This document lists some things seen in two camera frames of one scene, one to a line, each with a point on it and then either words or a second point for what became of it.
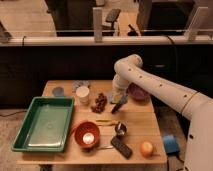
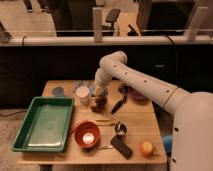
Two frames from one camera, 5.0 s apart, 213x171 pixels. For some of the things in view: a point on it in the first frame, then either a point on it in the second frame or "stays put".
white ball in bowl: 88,138 stays put
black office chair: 111,16 stays put
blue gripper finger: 110,97 -> 92,90
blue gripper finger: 124,98 -> 104,92
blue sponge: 79,83 stays put
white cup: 83,93 stays put
